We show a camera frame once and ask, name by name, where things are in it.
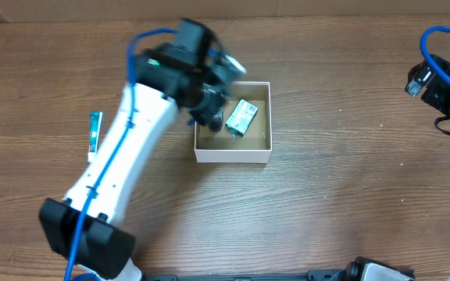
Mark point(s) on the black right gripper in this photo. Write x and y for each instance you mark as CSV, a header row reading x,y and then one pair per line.
x,y
425,79

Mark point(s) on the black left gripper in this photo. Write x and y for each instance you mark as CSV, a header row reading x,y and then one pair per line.
x,y
209,97

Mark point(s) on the clear spray bottle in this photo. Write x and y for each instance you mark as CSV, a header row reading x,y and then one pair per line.
x,y
216,124

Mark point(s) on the green white soap packet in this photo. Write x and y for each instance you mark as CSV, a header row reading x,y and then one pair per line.
x,y
241,118

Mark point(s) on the blue disposable razor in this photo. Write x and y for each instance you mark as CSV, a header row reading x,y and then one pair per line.
x,y
191,122

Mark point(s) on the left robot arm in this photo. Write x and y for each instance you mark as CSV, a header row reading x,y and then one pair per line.
x,y
192,73

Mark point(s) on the white cardboard box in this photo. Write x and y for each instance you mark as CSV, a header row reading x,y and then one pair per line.
x,y
255,146

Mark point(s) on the white teal toothpaste tube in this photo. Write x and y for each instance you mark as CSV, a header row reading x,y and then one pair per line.
x,y
94,131

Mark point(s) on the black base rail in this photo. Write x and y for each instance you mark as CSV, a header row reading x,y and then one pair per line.
x,y
361,269

